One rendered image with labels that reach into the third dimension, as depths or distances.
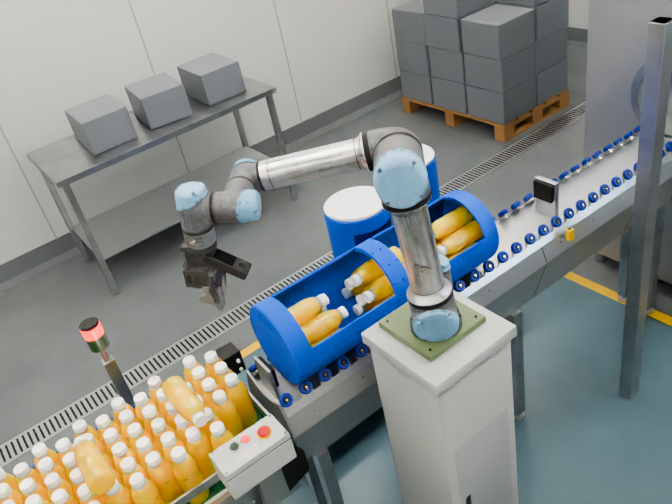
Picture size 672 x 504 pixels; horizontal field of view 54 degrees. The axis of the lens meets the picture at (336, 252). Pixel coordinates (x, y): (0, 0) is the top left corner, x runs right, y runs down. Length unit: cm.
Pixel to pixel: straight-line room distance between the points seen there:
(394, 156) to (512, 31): 387
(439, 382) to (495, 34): 370
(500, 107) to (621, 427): 291
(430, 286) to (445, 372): 30
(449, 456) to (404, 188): 92
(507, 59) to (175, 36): 249
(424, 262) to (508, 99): 387
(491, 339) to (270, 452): 68
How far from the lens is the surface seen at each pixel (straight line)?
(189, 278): 169
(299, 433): 218
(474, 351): 188
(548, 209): 280
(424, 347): 188
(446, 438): 199
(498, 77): 529
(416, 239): 154
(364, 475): 309
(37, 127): 515
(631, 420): 327
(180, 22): 538
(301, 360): 201
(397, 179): 143
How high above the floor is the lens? 246
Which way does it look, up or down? 34 degrees down
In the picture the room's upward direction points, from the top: 13 degrees counter-clockwise
